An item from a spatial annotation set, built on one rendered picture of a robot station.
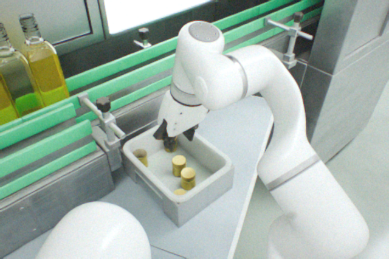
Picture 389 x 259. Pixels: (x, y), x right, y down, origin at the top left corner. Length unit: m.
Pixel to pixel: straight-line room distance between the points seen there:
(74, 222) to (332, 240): 0.31
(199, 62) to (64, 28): 0.48
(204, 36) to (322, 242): 0.33
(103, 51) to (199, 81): 0.56
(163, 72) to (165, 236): 0.41
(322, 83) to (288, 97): 0.82
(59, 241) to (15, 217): 0.43
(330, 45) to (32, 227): 1.05
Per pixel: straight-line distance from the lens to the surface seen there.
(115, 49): 1.02
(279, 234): 0.52
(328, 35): 1.26
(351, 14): 1.21
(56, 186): 0.72
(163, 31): 1.10
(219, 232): 0.75
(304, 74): 1.36
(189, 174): 0.76
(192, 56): 0.50
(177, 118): 0.62
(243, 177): 0.85
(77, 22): 0.90
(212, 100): 0.47
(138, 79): 0.84
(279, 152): 0.45
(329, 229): 0.46
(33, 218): 0.76
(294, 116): 0.50
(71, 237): 0.31
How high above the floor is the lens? 1.39
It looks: 42 degrees down
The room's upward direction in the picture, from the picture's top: straight up
